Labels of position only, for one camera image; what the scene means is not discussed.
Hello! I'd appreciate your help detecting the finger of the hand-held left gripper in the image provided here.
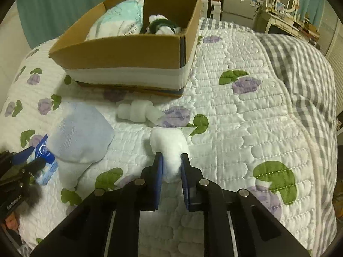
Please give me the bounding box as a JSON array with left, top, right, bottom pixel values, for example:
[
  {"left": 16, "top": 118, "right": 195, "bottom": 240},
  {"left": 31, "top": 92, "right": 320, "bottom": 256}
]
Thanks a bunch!
[
  {"left": 20, "top": 157, "right": 50, "bottom": 178},
  {"left": 12, "top": 147, "right": 36, "bottom": 166}
]

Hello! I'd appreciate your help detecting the cardboard box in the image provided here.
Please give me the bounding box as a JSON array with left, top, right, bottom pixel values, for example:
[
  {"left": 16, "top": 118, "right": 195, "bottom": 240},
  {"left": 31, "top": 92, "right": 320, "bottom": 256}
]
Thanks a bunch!
[{"left": 49, "top": 0, "right": 202, "bottom": 98}]

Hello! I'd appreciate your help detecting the white cotton wad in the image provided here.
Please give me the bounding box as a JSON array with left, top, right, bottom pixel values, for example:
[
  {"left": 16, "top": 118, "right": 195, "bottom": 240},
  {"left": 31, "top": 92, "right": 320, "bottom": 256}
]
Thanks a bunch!
[{"left": 149, "top": 129, "right": 189, "bottom": 184}]

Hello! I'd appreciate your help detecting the white small cabinet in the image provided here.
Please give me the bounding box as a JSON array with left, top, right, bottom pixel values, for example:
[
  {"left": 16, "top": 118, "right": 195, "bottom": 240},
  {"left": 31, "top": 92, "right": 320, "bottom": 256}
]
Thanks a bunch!
[{"left": 201, "top": 0, "right": 222, "bottom": 19}]

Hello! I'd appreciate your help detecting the silver mini fridge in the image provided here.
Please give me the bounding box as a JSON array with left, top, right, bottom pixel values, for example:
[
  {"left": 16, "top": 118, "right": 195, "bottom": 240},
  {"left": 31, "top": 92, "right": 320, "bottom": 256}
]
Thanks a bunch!
[{"left": 221, "top": 0, "right": 261, "bottom": 22}]

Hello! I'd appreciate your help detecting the person's left hand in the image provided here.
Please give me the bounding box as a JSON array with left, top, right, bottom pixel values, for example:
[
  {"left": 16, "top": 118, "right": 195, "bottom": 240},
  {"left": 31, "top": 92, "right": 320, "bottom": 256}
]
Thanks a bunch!
[{"left": 1, "top": 214, "right": 21, "bottom": 235}]

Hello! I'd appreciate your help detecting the light blue sock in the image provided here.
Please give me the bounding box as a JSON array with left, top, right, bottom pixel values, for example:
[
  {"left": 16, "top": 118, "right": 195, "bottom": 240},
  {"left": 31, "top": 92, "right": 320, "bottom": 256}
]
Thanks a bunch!
[{"left": 50, "top": 103, "right": 114, "bottom": 192}]

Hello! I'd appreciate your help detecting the white green soft pack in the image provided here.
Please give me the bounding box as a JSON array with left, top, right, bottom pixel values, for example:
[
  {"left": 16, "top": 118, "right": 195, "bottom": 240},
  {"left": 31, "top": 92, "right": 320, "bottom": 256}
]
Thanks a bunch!
[{"left": 85, "top": 0, "right": 145, "bottom": 40}]

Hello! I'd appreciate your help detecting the grey checked blanket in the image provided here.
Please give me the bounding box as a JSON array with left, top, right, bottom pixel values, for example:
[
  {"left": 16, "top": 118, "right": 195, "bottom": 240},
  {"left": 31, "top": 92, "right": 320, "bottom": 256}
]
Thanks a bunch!
[{"left": 198, "top": 17, "right": 339, "bottom": 257}]

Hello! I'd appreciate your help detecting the green curtain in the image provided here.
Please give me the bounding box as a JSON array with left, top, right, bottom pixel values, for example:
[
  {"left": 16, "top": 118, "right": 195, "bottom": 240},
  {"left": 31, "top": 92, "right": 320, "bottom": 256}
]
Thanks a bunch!
[{"left": 16, "top": 0, "right": 183, "bottom": 50}]

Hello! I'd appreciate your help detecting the blue tissue packet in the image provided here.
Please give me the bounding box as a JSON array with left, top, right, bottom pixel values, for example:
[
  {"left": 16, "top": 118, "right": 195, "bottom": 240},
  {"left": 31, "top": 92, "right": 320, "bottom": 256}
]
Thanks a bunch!
[{"left": 32, "top": 134, "right": 59, "bottom": 186}]

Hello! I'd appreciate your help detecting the white louvered door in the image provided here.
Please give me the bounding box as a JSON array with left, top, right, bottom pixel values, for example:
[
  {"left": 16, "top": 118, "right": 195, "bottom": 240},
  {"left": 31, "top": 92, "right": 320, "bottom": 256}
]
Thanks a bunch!
[{"left": 319, "top": 4, "right": 343, "bottom": 67}]

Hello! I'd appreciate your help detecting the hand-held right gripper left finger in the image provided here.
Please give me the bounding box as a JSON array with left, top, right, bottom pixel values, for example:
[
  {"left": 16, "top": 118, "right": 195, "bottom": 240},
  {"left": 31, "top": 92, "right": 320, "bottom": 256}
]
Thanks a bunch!
[{"left": 31, "top": 152, "right": 164, "bottom": 257}]

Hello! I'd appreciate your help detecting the white floral quilt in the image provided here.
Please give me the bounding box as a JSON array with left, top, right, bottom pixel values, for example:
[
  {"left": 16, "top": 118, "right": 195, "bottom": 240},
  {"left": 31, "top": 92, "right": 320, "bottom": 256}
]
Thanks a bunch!
[{"left": 0, "top": 28, "right": 322, "bottom": 257}]

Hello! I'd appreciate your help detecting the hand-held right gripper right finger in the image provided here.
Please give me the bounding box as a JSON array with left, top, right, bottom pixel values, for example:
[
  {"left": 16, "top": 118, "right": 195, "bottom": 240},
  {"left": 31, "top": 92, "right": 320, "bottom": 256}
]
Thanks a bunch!
[{"left": 180, "top": 153, "right": 311, "bottom": 257}]

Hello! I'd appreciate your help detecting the rolled white sock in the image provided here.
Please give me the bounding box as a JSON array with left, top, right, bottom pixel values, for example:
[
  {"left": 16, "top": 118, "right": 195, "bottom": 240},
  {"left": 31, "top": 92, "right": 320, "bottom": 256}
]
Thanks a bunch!
[{"left": 117, "top": 100, "right": 167, "bottom": 126}]

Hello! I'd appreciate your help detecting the cream dressing table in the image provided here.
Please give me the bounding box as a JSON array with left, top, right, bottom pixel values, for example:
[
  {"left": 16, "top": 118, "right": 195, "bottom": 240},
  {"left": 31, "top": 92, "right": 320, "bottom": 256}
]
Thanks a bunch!
[{"left": 253, "top": 5, "right": 320, "bottom": 45}]

